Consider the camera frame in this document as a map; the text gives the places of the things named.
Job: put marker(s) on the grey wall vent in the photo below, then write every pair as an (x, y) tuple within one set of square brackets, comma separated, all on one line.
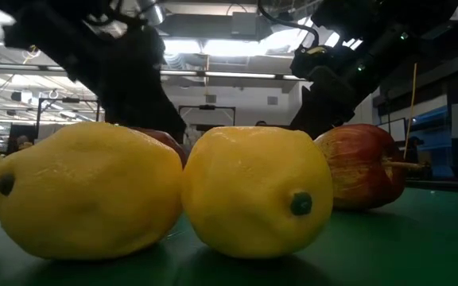
[(272, 100)]

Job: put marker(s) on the red yellow striped apple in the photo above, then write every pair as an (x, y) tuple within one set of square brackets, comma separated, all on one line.
[(360, 167)]

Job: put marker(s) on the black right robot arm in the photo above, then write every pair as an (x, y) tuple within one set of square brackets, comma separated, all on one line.
[(388, 32)]

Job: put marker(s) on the blue partition panel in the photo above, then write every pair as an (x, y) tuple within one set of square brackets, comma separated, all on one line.
[(435, 135)]

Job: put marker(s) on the long ceiling light strip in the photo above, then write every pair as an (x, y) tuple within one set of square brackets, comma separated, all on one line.
[(237, 74)]

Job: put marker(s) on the dark red apple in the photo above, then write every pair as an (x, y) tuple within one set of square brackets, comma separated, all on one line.
[(171, 147)]

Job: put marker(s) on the black table border frame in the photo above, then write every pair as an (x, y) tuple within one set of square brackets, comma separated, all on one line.
[(443, 186)]

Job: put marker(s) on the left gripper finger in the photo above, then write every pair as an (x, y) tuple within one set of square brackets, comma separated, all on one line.
[(169, 119)]

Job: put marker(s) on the silver spiral ceiling duct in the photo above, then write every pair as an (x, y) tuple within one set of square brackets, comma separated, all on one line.
[(153, 12)]

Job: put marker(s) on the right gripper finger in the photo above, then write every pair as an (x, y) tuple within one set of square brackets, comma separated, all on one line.
[(328, 101)]

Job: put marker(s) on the person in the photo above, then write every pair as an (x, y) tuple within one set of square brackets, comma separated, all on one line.
[(23, 142), (261, 123)]

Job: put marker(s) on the grey ceiling air unit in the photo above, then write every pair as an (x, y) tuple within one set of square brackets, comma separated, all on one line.
[(245, 24)]

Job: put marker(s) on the black metal frame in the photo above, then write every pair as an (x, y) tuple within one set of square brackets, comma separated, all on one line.
[(71, 100), (207, 107)]

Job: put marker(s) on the white board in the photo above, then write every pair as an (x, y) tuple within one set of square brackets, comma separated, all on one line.
[(397, 129)]

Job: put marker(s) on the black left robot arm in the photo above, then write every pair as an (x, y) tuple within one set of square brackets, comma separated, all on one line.
[(54, 28)]

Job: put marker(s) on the green table mat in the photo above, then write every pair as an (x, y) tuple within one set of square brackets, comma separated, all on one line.
[(412, 246)]

